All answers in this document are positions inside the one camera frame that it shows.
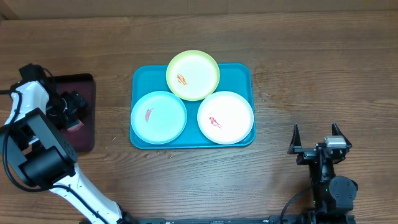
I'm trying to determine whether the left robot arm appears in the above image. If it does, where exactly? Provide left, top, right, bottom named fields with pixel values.
left=1, top=63, right=137, bottom=224

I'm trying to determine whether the black and maroon tray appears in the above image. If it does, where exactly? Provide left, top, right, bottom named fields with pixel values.
left=50, top=73, right=96, bottom=152

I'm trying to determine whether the green and red sponge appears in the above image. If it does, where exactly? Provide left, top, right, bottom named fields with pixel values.
left=67, top=119, right=84, bottom=132

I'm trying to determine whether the teal plastic serving tray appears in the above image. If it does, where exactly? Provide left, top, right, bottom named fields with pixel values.
left=129, top=63, right=254, bottom=150

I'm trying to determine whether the green rimmed plate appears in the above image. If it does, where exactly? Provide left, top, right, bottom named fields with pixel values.
left=166, top=50, right=220, bottom=101

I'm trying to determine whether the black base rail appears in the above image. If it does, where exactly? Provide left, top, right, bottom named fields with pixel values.
left=130, top=214, right=357, bottom=224

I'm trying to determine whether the light blue plate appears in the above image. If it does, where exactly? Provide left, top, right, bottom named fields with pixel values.
left=131, top=91, right=187, bottom=144

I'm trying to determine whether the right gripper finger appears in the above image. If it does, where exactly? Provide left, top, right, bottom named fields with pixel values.
left=287, top=124, right=302, bottom=154
left=331, top=123, right=352, bottom=149

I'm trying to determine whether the white plate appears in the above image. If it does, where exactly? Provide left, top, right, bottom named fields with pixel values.
left=197, top=91, right=254, bottom=145

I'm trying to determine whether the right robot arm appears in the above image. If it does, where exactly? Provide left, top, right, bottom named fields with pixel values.
left=280, top=123, right=358, bottom=223

